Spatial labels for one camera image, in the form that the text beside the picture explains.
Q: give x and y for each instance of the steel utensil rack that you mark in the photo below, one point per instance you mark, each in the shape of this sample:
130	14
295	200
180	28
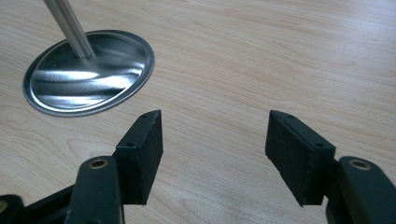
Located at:
77	84

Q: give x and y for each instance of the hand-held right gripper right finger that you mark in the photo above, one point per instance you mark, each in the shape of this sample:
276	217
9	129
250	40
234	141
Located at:
299	161

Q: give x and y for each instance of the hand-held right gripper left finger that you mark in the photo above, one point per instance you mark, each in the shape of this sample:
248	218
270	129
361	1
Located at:
140	161

